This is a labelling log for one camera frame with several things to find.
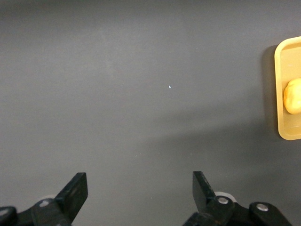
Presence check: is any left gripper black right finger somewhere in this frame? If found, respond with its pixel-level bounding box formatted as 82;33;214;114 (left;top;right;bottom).
183;171;236;226

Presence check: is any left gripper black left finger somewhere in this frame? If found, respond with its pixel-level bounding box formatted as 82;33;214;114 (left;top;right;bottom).
31;172;89;226

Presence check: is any yellow plastic tray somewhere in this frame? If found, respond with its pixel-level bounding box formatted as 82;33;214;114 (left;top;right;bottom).
274;36;301;141

